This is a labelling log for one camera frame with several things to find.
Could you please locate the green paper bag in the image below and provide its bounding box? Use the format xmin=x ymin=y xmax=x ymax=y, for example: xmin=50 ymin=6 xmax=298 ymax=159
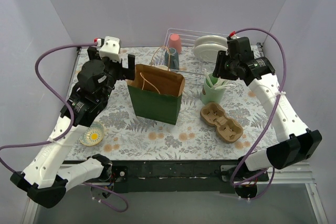
xmin=128 ymin=64 xmax=185 ymax=125

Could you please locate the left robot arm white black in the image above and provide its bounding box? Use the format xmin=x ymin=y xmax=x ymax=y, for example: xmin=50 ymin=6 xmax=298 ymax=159
xmin=10 ymin=47 xmax=135 ymax=208

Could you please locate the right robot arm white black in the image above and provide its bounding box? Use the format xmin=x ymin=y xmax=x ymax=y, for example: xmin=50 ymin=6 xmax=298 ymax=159
xmin=213 ymin=35 xmax=322 ymax=181

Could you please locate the front white plate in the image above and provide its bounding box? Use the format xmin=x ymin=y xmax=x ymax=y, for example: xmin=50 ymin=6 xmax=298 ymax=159
xmin=193 ymin=43 xmax=228 ymax=63

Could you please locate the white plate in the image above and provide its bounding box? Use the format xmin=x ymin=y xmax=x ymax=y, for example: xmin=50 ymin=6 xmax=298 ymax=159
xmin=194 ymin=35 xmax=227 ymax=47
xmin=193 ymin=43 xmax=228 ymax=63

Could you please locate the green utensil holder cup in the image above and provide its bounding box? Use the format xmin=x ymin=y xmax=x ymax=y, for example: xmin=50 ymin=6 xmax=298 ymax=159
xmin=200 ymin=81 xmax=225 ymax=105

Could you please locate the rear white plate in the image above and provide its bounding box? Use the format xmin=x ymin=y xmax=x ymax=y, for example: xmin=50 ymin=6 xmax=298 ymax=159
xmin=194 ymin=35 xmax=227 ymax=47

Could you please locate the stack of brown paper cups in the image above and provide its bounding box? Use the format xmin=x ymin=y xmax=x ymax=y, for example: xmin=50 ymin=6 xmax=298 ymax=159
xmin=157 ymin=65 xmax=170 ymax=71

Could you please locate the dark teal mug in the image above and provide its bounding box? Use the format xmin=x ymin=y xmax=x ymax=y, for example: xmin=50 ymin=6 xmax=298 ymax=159
xmin=164 ymin=48 xmax=180 ymax=70

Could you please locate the pink cup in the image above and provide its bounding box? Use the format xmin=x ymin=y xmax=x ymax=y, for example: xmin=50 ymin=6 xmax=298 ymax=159
xmin=168 ymin=34 xmax=182 ymax=54

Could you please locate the brown cardboard cup carrier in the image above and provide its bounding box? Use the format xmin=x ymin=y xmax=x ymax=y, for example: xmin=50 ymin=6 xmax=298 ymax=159
xmin=200 ymin=102 xmax=243 ymax=143

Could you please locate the patterned small bowl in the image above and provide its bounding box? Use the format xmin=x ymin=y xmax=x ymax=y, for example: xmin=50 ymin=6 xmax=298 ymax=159
xmin=79 ymin=122 xmax=104 ymax=147

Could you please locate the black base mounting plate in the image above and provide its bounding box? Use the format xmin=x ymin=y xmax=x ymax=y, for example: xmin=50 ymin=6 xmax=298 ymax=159
xmin=81 ymin=158 xmax=268 ymax=196

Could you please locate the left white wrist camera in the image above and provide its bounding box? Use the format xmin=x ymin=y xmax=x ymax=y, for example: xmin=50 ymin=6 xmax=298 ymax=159
xmin=94 ymin=36 xmax=122 ymax=63

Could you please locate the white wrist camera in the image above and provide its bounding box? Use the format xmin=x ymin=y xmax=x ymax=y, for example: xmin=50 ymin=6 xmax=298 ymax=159
xmin=227 ymin=31 xmax=239 ymax=40
xmin=94 ymin=36 xmax=122 ymax=63

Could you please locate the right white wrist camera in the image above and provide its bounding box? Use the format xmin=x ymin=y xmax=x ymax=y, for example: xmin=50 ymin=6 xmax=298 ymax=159
xmin=227 ymin=31 xmax=239 ymax=40

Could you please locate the white wire dish rack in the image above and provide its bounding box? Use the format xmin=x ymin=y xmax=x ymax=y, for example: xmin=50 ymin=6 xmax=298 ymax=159
xmin=163 ymin=28 xmax=228 ymax=86

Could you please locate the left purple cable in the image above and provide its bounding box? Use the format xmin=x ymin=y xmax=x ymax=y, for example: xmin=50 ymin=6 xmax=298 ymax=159
xmin=0 ymin=41 xmax=129 ymax=213

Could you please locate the purple cable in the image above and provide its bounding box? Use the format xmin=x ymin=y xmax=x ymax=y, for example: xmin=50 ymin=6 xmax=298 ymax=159
xmin=229 ymin=27 xmax=287 ymax=200
xmin=0 ymin=41 xmax=129 ymax=213

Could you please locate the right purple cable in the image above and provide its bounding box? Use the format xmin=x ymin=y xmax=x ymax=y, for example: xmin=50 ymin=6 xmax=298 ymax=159
xmin=229 ymin=27 xmax=287 ymax=200

